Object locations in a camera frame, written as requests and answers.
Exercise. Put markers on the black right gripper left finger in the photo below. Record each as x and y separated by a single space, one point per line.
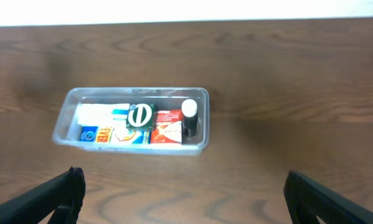
61 198

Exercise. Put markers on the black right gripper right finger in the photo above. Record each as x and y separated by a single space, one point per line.
308 202

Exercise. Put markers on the blue Kool Fever box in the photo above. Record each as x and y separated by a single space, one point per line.
116 135

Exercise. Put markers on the white blue Panadol box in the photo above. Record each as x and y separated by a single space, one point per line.
97 114

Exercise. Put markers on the green Zam-Buk box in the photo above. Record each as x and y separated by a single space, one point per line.
141 117

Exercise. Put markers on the red Panadol ActiFast box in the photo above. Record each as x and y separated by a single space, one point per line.
168 128

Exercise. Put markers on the dark syrup bottle white cap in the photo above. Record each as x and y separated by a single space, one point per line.
189 117

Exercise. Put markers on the clear plastic container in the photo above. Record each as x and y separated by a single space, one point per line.
67 131

